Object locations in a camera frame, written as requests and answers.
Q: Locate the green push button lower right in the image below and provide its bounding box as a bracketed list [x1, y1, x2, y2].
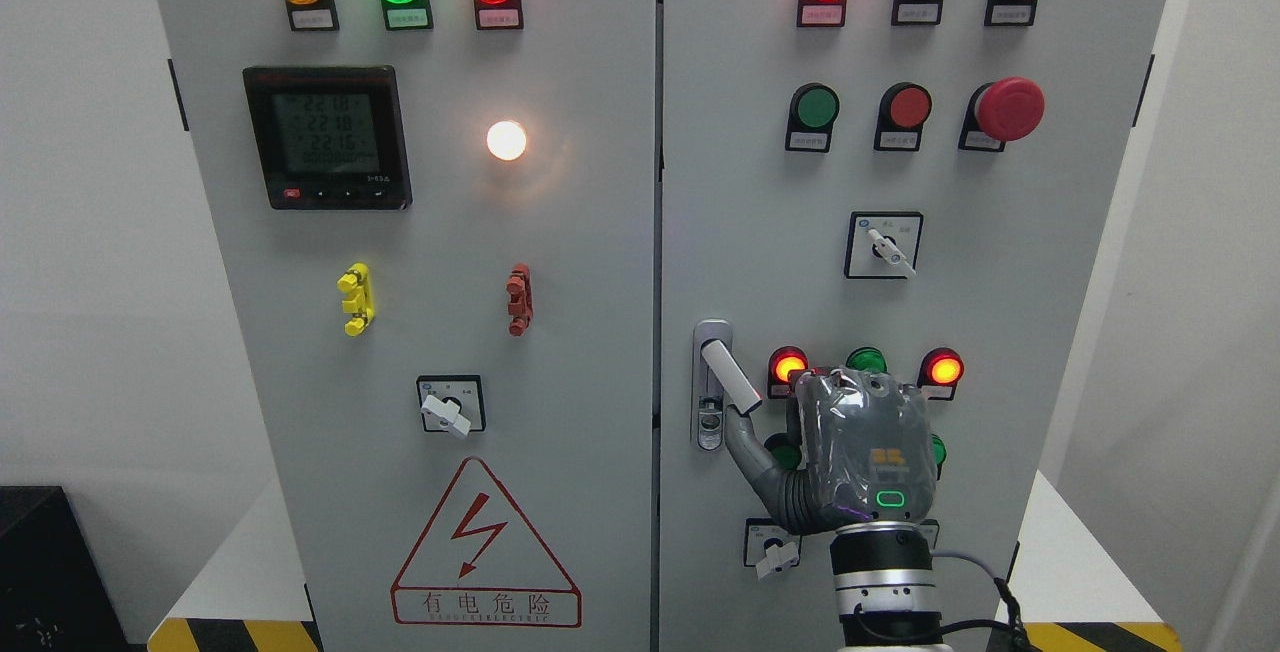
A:
[931, 433, 948, 479]

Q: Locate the silver door handle lock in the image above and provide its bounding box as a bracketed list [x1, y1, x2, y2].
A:
[691, 319, 762, 451]

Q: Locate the black digital power meter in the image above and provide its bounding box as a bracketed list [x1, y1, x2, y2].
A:
[242, 65, 413, 210]

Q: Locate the electric hazard warning sticker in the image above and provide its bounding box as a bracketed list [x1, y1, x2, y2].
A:
[390, 456, 582, 628]

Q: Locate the grey cabinet door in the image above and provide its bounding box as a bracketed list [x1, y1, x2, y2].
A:
[159, 0, 657, 651]
[655, 0, 1165, 651]

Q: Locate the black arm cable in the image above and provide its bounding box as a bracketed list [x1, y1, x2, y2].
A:
[850, 550, 1030, 652]

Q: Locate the lower white selector switch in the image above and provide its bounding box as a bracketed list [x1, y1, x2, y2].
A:
[742, 518, 803, 582]

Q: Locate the left grey cabinet door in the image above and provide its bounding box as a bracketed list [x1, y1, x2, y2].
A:
[159, 0, 657, 651]

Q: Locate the green push button upper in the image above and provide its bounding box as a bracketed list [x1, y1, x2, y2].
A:
[785, 82, 840, 154]

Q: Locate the green indicator middle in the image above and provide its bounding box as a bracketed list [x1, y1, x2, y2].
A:
[845, 346, 888, 373]

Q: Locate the right grey cabinet door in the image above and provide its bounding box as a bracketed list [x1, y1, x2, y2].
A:
[655, 0, 1165, 651]

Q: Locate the green push button lower left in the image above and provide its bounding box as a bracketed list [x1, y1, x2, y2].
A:
[764, 432, 803, 470]

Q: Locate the black box lower left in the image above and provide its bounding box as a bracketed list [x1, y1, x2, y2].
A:
[1, 485, 129, 651]

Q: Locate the red emergency stop button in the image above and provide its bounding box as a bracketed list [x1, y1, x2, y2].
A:
[957, 76, 1046, 152]

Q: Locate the red lit indicator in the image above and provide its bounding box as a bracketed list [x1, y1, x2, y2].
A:
[767, 346, 809, 400]
[916, 347, 965, 401]

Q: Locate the white lit indicator lamp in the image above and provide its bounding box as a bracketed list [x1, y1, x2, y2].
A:
[485, 119, 529, 163]

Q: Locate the black knob selector switch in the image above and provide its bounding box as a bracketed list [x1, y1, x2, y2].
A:
[918, 518, 941, 550]

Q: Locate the red push button upper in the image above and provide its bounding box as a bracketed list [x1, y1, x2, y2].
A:
[873, 82, 933, 152]

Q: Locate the upper right selector switch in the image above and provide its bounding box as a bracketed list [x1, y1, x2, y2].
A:
[844, 211, 924, 279]

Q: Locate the green push button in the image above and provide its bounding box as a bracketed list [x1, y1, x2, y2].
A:
[785, 82, 840, 154]
[931, 433, 948, 479]
[764, 432, 803, 470]

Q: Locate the red lit indicator middle right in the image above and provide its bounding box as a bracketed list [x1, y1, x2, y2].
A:
[916, 347, 965, 401]

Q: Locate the left door selector switch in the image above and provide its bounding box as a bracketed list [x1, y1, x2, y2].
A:
[416, 374, 486, 439]

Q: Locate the red lit indicator middle left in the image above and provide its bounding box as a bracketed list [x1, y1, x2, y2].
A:
[767, 346, 809, 400]

